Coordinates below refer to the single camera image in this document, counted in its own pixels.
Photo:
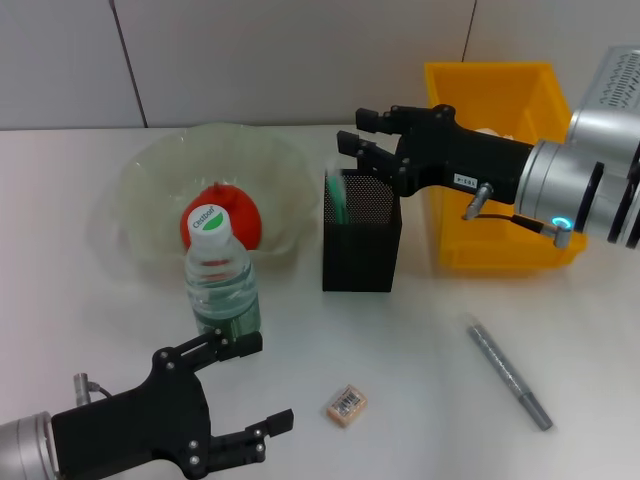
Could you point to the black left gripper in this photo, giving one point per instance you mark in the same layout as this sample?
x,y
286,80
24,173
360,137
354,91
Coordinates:
x,y
140,430

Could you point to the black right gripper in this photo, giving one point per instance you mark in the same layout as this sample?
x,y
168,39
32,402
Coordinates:
x,y
450,155

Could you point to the green utility knife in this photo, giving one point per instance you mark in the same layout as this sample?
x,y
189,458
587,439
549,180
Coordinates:
x,y
337,200

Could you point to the white paper ball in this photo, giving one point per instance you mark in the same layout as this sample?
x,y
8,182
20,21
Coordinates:
x,y
492,132

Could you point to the clear plastic water bottle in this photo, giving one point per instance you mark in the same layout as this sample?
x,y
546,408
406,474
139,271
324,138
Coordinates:
x,y
220,280

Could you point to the beige eraser with barcode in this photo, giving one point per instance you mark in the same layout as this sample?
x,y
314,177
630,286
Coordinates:
x,y
347,406

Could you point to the red-orange fruit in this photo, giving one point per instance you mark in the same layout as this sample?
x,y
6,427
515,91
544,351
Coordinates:
x,y
245,215

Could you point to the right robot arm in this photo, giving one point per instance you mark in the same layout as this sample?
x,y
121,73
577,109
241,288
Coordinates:
x,y
560,185

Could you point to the black mesh pen holder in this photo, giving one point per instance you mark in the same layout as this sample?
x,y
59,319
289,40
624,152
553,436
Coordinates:
x,y
360,250

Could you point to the green glass fruit plate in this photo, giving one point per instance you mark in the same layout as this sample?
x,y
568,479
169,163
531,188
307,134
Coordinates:
x,y
150,165

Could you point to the grey marker pen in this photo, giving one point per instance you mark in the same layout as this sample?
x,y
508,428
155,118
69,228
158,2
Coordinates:
x,y
505,370

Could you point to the yellow plastic bin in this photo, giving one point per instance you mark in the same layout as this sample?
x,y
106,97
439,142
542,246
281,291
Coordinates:
x,y
500,90

